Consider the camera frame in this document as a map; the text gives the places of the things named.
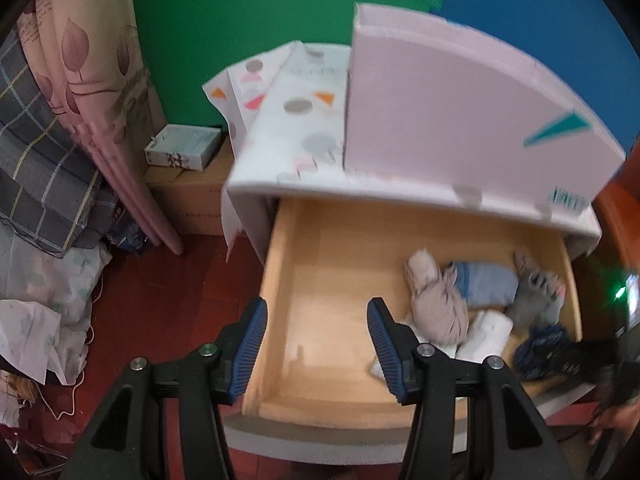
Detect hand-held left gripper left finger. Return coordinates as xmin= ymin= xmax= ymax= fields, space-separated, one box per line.
xmin=62 ymin=296 xmax=268 ymax=480

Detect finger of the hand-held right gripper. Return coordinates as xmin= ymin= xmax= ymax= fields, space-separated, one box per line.
xmin=545 ymin=336 xmax=621 ymax=380

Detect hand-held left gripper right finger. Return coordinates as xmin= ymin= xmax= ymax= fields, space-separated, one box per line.
xmin=366 ymin=297 xmax=561 ymax=480

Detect dark blue sock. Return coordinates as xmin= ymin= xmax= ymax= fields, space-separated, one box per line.
xmin=514 ymin=324 xmax=571 ymax=381

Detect beige sock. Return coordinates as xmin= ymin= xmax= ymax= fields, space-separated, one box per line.
xmin=404 ymin=247 xmax=471 ymax=346

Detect grey patterned sock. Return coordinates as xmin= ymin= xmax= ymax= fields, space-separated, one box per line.
xmin=505 ymin=251 xmax=568 ymax=333

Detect white sock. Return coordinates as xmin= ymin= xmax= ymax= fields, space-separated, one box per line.
xmin=370 ymin=310 xmax=515 ymax=378

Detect grey-front wooden drawer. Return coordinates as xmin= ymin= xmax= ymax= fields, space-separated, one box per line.
xmin=220 ymin=197 xmax=601 ymax=466

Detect light blue sock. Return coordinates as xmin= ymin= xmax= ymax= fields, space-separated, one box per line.
xmin=447 ymin=260 xmax=521 ymax=308

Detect pink cardboard box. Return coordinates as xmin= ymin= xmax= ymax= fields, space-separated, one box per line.
xmin=342 ymin=2 xmax=627 ymax=218

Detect person's right hand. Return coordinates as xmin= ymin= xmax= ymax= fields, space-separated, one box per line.
xmin=587 ymin=400 xmax=640 ymax=445

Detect grey nightstand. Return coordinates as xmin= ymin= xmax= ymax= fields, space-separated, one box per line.
xmin=220 ymin=42 xmax=603 ymax=271

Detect brown cardboard box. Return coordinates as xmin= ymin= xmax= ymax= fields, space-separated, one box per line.
xmin=145 ymin=145 xmax=236 ymax=237

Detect blue plastic packet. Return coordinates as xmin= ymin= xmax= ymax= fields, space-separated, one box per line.
xmin=107 ymin=210 xmax=151 ymax=256

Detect white floral cloth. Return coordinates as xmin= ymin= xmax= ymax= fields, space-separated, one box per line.
xmin=0 ymin=225 xmax=113 ymax=386

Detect small pale blue box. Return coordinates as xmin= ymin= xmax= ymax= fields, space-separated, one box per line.
xmin=144 ymin=124 xmax=223 ymax=171

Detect white patterned cover cloth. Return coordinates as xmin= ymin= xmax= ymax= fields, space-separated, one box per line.
xmin=201 ymin=42 xmax=603 ymax=266

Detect beige woven cloth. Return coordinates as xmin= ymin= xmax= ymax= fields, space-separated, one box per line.
xmin=0 ymin=370 xmax=46 ymax=421

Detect blue plaid blanket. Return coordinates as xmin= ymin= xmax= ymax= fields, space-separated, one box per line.
xmin=0 ymin=30 xmax=121 ymax=261

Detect pink leaf-print curtain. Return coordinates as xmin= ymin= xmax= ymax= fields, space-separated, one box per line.
xmin=15 ymin=0 xmax=183 ymax=255

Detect blue foam mat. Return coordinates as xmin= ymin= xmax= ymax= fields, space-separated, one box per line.
xmin=432 ymin=0 xmax=640 ymax=151

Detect green foam mat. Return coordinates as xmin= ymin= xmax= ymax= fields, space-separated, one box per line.
xmin=127 ymin=0 xmax=446 ymax=133

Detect white cord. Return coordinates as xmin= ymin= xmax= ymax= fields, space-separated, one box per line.
xmin=42 ymin=325 xmax=96 ymax=418

